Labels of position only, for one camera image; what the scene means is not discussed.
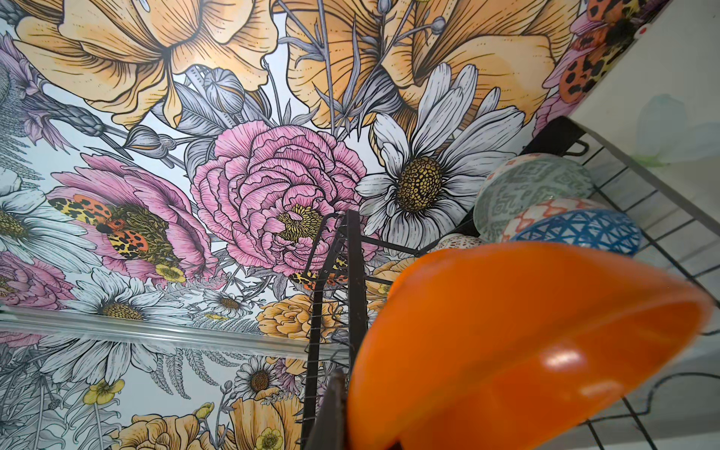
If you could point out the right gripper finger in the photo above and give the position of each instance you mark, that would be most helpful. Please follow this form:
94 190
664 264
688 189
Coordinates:
329 431

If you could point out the black wire dish rack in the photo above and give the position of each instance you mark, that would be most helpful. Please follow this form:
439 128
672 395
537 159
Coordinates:
678 407

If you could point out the plain orange bowl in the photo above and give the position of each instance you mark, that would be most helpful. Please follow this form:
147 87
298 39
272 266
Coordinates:
507 346

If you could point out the maroon patterned white bowl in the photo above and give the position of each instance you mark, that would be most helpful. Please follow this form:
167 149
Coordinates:
457 241

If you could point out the green patterned bowl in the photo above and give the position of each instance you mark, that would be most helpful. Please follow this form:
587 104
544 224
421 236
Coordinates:
524 182

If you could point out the dark blue patterned bowl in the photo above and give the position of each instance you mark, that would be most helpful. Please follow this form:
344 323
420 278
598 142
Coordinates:
578 222

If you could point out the aluminium wall corner profile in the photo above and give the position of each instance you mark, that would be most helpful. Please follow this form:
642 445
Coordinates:
73 325

